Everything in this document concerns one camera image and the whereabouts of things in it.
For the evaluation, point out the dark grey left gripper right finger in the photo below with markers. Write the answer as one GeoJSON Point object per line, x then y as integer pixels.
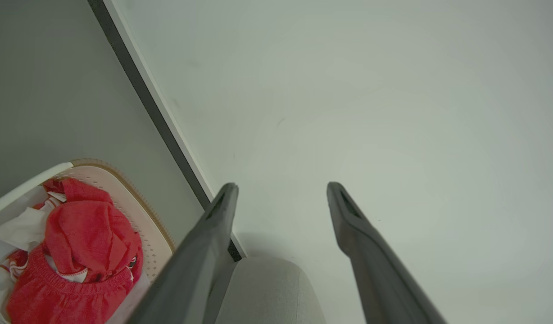
{"type": "Point", "coordinates": [375, 270]}

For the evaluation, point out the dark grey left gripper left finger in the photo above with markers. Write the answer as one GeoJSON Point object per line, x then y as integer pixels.
{"type": "Point", "coordinates": [191, 270]}

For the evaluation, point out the plain red garment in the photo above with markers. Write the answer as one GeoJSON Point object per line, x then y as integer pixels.
{"type": "Point", "coordinates": [87, 229]}

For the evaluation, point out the red garment with white trim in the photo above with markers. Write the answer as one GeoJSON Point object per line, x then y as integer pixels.
{"type": "Point", "coordinates": [56, 301]}

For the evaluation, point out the grey fabric sofa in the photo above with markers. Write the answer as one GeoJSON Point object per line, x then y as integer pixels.
{"type": "Point", "coordinates": [267, 292]}

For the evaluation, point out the white cloth garment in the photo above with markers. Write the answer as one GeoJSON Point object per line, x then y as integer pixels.
{"type": "Point", "coordinates": [24, 227]}

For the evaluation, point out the white and black baseboard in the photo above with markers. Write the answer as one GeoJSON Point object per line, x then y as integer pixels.
{"type": "Point", "coordinates": [146, 92]}

